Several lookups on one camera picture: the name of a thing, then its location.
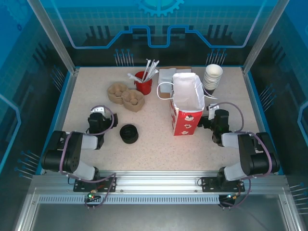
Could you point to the red straw holder cup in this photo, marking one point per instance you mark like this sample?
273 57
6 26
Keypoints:
144 87

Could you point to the paper cup stack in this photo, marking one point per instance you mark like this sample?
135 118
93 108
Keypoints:
211 84

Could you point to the aluminium frame post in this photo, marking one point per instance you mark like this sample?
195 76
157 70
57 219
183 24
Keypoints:
262 36
55 36

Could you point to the red white paper bag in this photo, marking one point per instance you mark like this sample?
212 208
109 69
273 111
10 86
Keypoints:
185 120

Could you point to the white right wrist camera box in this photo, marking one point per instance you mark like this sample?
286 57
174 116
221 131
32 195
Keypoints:
212 111

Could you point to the aluminium front rail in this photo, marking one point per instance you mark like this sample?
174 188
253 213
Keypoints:
156 178

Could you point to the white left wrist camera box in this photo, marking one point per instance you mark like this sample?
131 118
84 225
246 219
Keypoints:
98 109

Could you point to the black coffee cup lid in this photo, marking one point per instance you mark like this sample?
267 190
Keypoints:
128 131

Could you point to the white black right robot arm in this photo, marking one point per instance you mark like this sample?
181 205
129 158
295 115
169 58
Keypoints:
250 154

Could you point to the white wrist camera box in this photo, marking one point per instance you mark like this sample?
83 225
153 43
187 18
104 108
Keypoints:
212 111
98 109

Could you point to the small status light connector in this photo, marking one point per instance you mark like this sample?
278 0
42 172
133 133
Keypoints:
92 196
232 196

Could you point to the black round lid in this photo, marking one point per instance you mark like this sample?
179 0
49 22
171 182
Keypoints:
131 140

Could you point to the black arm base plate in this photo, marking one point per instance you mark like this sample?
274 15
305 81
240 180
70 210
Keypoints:
80 185
207 185

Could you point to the white straw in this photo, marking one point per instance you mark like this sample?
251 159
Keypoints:
132 76
152 66
156 65
147 66
155 72

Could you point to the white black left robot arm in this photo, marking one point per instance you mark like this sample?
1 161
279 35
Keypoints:
74 154

